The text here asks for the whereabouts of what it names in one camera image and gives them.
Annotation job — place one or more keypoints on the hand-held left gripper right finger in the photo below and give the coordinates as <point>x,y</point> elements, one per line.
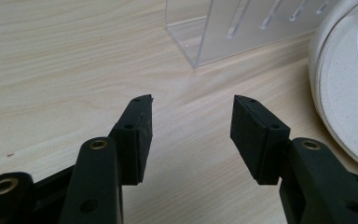
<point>261,143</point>

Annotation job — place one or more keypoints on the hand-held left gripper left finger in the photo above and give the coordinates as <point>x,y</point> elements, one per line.
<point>133,140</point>

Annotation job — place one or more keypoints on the white round plate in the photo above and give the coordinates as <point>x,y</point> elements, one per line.
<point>345,87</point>

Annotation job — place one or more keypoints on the clear acrylic rack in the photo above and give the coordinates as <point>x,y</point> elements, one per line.
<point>230,34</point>

